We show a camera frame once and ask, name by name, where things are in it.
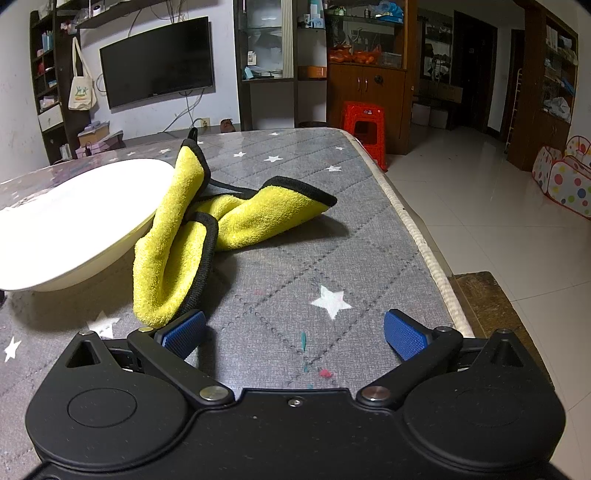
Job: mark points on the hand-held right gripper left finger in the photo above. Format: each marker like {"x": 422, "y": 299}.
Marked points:
{"x": 184, "y": 334}

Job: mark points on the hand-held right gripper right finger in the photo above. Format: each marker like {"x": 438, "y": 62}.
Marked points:
{"x": 406, "y": 334}

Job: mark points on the yellow black-edged microfiber cloth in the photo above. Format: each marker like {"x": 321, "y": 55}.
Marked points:
{"x": 258, "y": 212}

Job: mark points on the white bowl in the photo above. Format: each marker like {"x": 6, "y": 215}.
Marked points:
{"x": 74, "y": 221}

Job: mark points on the dark wooden bench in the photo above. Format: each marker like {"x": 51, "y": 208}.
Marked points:
{"x": 489, "y": 300}

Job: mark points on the grey star-print table cover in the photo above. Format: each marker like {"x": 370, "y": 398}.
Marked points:
{"x": 286, "y": 258}

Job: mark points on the dark low television bench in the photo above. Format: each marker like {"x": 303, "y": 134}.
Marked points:
{"x": 152, "y": 138}

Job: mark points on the stack of pink boxes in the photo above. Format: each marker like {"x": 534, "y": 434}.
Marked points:
{"x": 99, "y": 138}

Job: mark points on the polka dot play tent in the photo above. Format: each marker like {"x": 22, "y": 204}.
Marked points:
{"x": 565, "y": 180}

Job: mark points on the red plastic stool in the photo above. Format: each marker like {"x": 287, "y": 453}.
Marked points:
{"x": 362, "y": 113}

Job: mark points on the tall wooden shelf unit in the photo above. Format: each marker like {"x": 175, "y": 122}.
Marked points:
{"x": 535, "y": 129}

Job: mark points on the brown wooden cabinet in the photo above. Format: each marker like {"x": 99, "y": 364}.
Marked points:
{"x": 369, "y": 87}

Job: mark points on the glass display cabinet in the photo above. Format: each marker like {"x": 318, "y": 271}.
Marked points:
{"x": 268, "y": 97}

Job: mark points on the dark open shelf unit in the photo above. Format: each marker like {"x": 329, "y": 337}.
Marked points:
{"x": 51, "y": 120}

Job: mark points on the beige tote bag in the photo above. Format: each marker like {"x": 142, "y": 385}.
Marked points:
{"x": 82, "y": 94}

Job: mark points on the black television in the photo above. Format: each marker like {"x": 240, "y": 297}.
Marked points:
{"x": 157, "y": 62}

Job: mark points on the dark door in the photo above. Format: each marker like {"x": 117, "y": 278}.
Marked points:
{"x": 475, "y": 69}

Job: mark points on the bag of oranges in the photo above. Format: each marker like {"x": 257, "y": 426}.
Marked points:
{"x": 355, "y": 55}

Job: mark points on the dark wall shelf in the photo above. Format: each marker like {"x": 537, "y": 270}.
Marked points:
{"x": 115, "y": 14}

